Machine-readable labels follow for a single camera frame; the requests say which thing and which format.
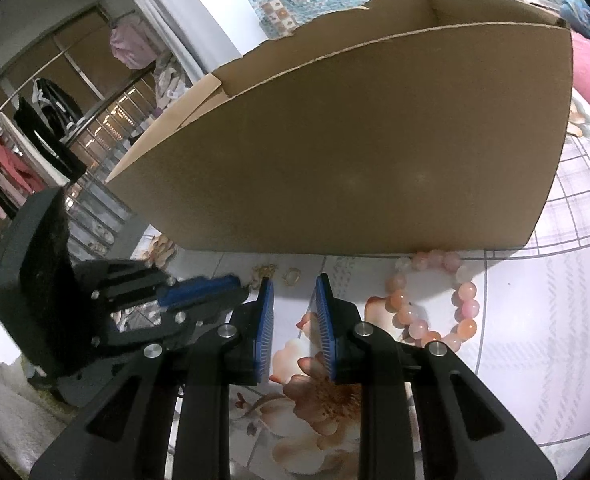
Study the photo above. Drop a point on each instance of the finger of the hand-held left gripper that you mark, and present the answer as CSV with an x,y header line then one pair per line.
x,y
200,290
195,319

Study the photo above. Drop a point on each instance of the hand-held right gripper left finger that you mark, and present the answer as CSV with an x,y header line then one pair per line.
x,y
265,330

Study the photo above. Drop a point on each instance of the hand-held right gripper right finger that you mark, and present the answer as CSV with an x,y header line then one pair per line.
x,y
325,330

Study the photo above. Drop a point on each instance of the brown cardboard box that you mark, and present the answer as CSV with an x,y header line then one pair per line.
x,y
350,160

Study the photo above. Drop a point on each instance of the red hanging clothes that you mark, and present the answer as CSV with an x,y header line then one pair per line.
x,y
10,165

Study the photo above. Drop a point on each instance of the black hanging clothes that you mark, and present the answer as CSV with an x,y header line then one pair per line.
x,y
50,130

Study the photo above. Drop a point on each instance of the metal grille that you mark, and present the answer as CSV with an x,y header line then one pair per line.
x,y
110,125

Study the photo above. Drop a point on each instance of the pile of light clothes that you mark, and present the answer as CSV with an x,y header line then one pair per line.
x,y
170,80

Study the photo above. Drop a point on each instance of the pink hanging garment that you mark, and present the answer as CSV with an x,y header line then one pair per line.
x,y
132,42

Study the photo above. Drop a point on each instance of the white curtain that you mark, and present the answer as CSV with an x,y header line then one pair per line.
x,y
172,25

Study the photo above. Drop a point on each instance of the blue patterned quilt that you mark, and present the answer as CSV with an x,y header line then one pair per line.
x,y
582,15

